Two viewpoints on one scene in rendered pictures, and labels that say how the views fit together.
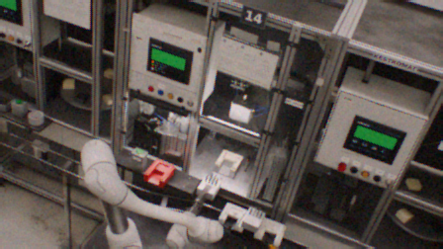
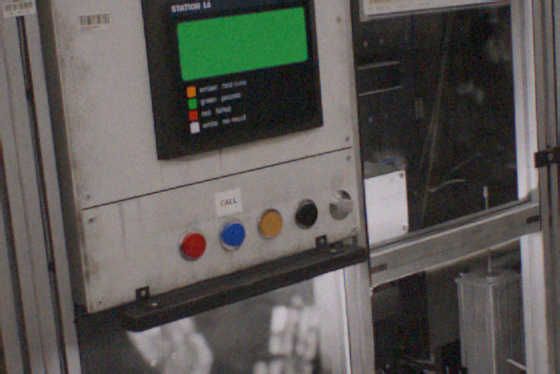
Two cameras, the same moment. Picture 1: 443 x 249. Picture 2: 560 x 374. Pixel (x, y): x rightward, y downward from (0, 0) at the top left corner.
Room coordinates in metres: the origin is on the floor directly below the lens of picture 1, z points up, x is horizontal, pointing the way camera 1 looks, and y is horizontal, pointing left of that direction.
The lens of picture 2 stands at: (1.37, 1.47, 1.77)
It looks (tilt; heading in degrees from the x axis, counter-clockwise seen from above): 12 degrees down; 306
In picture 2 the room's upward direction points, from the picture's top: 5 degrees counter-clockwise
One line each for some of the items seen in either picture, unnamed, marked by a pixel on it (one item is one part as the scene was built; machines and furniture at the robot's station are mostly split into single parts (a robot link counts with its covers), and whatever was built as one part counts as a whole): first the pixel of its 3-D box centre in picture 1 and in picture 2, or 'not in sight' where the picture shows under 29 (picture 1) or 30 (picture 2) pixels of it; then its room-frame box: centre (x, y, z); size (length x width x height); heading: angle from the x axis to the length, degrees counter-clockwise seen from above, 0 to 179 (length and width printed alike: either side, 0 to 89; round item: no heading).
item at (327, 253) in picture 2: (158, 102); (248, 277); (2.25, 0.35, 1.37); 0.36 x 0.04 x 0.04; 75
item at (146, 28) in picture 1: (174, 55); (166, 84); (2.39, 0.31, 1.60); 0.42 x 0.29 x 0.46; 75
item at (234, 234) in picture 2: not in sight; (231, 233); (2.27, 0.35, 1.42); 0.03 x 0.02 x 0.03; 75
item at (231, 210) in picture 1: (251, 227); not in sight; (1.97, -0.30, 0.84); 0.36 x 0.14 x 0.10; 75
